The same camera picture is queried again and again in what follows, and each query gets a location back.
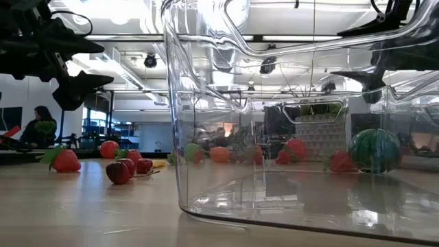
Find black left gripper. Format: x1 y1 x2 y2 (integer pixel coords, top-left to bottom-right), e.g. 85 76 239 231
0 0 115 111

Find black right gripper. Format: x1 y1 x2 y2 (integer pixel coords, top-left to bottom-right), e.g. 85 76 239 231
331 0 439 104

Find small toy watermelon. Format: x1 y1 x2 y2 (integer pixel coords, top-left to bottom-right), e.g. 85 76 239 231
348 128 402 174

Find red toy cherry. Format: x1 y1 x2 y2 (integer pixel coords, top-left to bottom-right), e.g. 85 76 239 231
118 158 136 176
130 158 161 178
105 161 131 186

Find green toy fruit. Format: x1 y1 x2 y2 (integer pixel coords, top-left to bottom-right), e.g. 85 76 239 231
184 143 203 163

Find orange toy fruit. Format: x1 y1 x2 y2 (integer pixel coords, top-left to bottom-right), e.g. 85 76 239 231
209 146 231 164

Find clear plastic tupperware container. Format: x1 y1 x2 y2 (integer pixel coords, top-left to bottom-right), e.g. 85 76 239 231
161 0 439 246

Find green leafy background plant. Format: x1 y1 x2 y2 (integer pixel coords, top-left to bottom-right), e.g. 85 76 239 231
34 119 58 138

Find person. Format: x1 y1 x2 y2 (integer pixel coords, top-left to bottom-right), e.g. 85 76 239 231
19 105 58 149

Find red background object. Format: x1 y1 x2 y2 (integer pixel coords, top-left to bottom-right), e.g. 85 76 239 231
0 125 22 141

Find succulent in white patterned pot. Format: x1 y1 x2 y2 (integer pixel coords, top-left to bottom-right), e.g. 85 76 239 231
294 102 349 162

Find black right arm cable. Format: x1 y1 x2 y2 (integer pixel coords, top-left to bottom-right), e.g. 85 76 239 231
369 0 387 14

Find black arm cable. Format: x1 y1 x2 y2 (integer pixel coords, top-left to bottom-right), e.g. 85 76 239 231
369 0 387 14
51 9 94 37

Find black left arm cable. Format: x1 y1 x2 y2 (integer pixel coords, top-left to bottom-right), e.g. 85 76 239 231
51 9 94 37

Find dark wall picture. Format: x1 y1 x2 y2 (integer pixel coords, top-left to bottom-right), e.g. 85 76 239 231
0 106 23 132

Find black aluminium table frame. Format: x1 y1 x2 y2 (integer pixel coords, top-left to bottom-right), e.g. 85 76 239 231
0 149 169 164

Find ribbed silver ceiling duct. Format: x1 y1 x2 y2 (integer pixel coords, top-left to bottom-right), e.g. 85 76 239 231
205 44 237 73

